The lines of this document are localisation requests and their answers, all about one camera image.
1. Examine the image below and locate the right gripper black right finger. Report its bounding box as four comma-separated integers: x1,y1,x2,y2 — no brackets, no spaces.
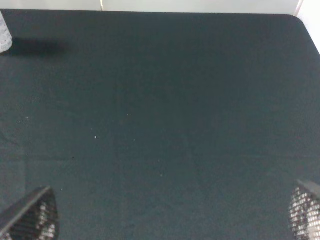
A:
289,180,320,240

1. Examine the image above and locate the blue cap yogurt bottle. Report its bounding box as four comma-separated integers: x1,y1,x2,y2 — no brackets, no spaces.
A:
0,12,13,53

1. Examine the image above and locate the black tablecloth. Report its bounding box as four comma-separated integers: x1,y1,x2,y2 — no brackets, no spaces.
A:
0,9,320,240

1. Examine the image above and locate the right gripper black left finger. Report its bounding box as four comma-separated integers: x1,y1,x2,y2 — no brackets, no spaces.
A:
0,186,60,240

